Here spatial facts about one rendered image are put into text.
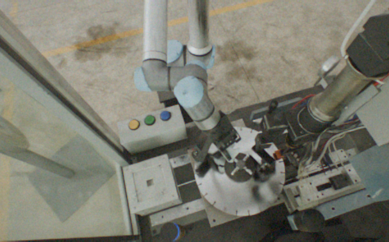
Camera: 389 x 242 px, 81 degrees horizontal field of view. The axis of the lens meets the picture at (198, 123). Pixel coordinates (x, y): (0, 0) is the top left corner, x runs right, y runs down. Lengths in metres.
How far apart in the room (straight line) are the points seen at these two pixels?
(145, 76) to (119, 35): 2.07
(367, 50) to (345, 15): 2.71
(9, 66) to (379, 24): 0.59
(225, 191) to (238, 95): 1.39
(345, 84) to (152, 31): 0.53
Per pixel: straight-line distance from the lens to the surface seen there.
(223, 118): 0.70
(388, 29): 0.43
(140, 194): 0.93
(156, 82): 0.70
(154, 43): 0.74
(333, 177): 1.05
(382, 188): 0.65
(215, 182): 0.86
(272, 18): 2.85
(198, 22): 0.98
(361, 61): 0.46
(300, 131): 0.64
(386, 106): 0.53
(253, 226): 1.06
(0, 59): 0.51
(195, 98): 0.59
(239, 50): 2.45
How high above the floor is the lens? 1.79
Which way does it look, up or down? 65 degrees down
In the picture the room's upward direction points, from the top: 5 degrees counter-clockwise
